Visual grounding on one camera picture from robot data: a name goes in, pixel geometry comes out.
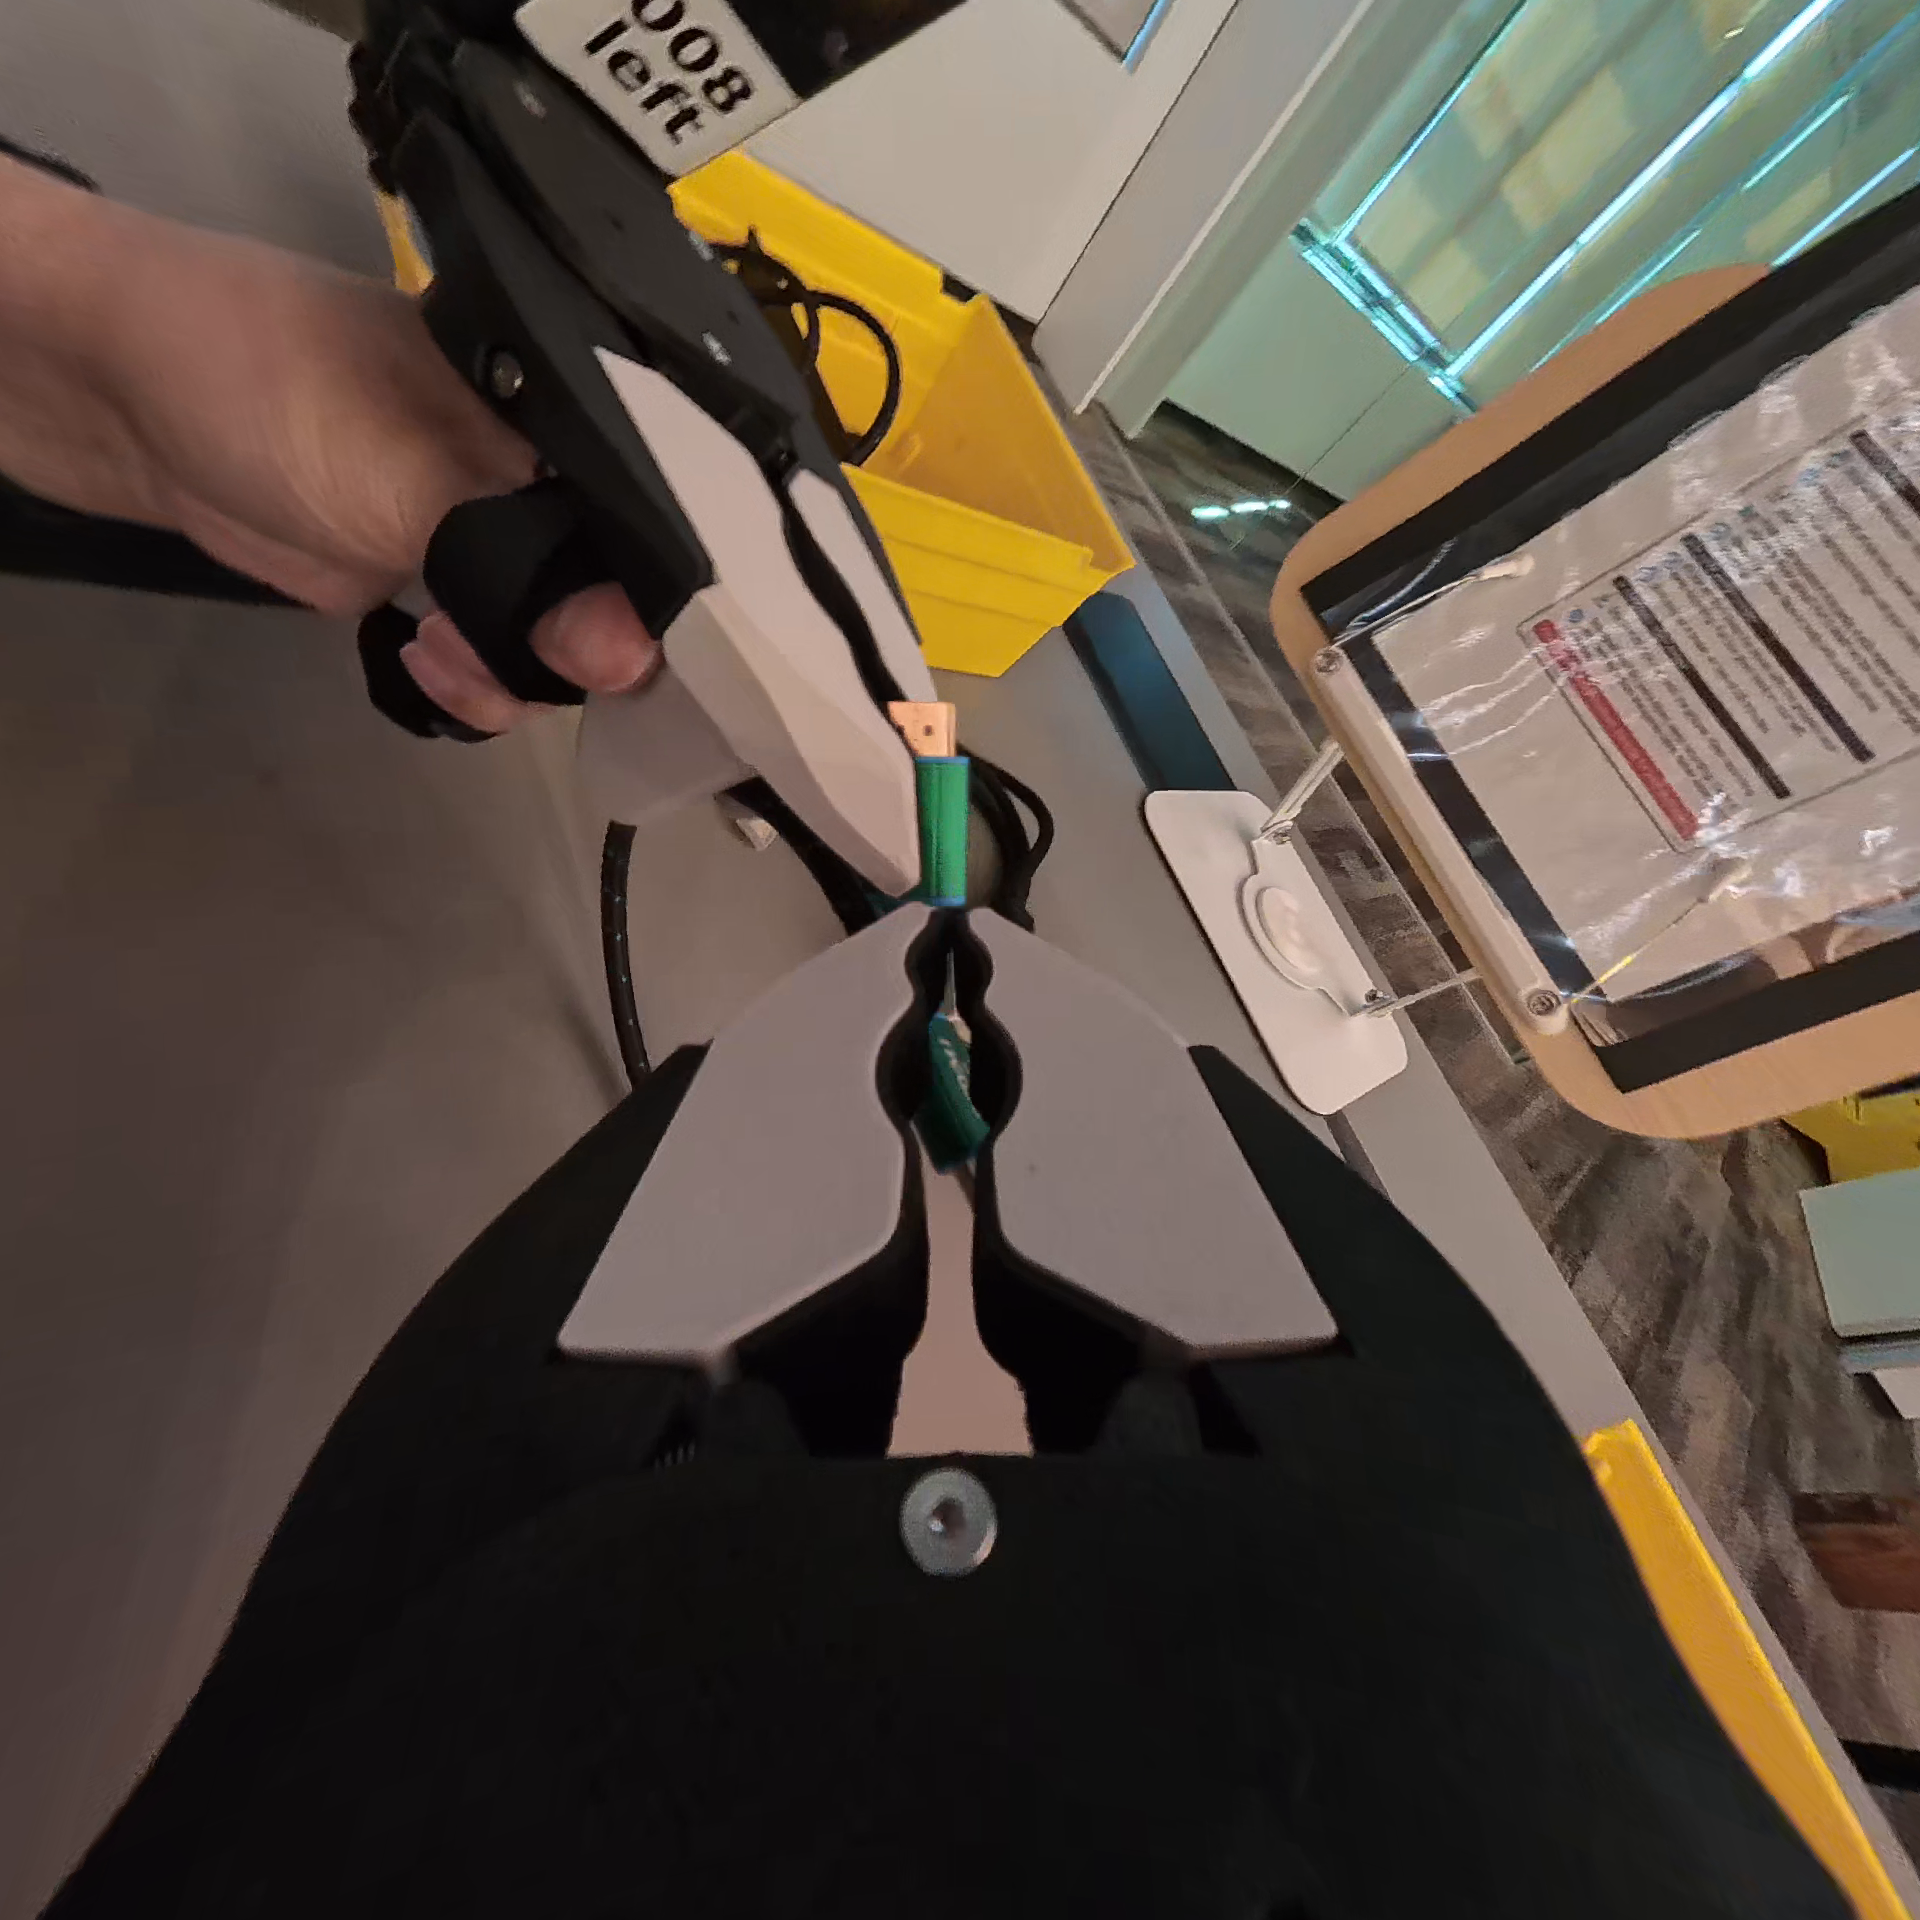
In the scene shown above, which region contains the white sign stand base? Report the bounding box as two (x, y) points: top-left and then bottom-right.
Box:
(1143, 783), (1417, 1122)

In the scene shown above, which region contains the green-plug black hdmi cable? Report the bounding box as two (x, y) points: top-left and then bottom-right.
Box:
(600, 697), (996, 1177)

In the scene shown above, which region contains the thin black cable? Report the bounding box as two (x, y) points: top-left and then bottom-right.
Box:
(739, 228), (906, 469)

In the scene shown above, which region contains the person's left hand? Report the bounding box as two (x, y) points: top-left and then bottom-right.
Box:
(0, 155), (670, 737)

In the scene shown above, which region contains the wooden sign board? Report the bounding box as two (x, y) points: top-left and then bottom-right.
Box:
(1269, 224), (1920, 1146)

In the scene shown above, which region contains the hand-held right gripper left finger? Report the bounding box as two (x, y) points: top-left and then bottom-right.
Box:
(559, 903), (954, 1382)

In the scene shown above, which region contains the yellow plastic bin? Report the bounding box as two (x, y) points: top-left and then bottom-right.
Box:
(1579, 1413), (1920, 1920)
(367, 145), (1139, 680)

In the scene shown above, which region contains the pale green board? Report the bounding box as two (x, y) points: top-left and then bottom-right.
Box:
(1797, 1165), (1920, 1420)

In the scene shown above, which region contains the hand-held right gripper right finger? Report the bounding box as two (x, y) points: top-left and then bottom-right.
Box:
(954, 912), (1340, 1390)

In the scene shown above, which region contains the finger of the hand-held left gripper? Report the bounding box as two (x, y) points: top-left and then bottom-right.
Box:
(574, 347), (925, 897)
(781, 461), (942, 726)

